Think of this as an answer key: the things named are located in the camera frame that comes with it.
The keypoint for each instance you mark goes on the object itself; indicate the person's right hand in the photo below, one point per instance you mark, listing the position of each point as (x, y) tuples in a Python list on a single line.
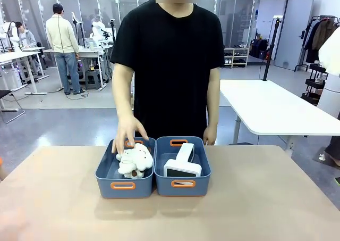
[(127, 129)]

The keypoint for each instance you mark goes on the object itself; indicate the person's left hand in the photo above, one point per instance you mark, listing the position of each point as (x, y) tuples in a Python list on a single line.
[(210, 136)]

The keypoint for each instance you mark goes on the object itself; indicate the white plush with face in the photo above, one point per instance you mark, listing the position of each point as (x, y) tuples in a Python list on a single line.
[(144, 157)]

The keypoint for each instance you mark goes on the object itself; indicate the white plush brown paws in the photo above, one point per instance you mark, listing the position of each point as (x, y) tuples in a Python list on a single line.
[(127, 166)]

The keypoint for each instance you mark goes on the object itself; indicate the person's right forearm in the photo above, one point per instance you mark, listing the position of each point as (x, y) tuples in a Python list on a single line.
[(122, 102)]

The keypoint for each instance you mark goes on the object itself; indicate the person's left forearm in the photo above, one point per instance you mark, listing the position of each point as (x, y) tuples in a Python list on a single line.
[(213, 110)]

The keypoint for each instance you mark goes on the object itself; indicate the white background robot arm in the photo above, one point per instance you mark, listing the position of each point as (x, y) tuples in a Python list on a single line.
[(12, 36), (97, 31)]

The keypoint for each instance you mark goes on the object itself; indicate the grey step stool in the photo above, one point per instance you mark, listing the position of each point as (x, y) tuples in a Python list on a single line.
[(93, 80)]

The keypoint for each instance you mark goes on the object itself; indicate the large white table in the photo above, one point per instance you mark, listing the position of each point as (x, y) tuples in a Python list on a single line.
[(265, 102)]

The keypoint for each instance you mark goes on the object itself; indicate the person in black t-shirt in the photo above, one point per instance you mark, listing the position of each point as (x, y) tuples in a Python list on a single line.
[(170, 65)]

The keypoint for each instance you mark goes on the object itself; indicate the white shoe rack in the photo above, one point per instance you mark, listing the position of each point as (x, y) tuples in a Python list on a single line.
[(236, 57)]

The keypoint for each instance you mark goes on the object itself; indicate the white desk with equipment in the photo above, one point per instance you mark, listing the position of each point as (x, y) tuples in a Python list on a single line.
[(90, 52)]

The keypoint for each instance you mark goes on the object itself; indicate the black bags pile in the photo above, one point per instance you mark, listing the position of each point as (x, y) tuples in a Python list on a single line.
[(259, 49)]

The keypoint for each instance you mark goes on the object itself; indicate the black tripod stand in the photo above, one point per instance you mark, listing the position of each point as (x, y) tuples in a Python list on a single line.
[(269, 52)]

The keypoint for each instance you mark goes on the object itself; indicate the standing man cream sweater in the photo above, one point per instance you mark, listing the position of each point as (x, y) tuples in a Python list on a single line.
[(59, 38)]

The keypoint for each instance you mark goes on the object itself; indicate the black trolley cart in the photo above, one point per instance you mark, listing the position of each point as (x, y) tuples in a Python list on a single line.
[(314, 84)]

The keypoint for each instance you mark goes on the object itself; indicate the black chair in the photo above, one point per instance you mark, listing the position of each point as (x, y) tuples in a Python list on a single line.
[(8, 94)]

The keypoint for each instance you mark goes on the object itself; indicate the grey door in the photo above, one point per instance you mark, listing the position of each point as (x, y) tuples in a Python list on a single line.
[(295, 33)]

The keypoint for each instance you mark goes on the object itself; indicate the seated person grey hoodie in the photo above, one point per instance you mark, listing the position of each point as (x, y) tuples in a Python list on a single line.
[(26, 38)]

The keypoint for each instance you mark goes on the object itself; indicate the clothes rack with coats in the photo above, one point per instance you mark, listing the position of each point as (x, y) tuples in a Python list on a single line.
[(321, 36)]

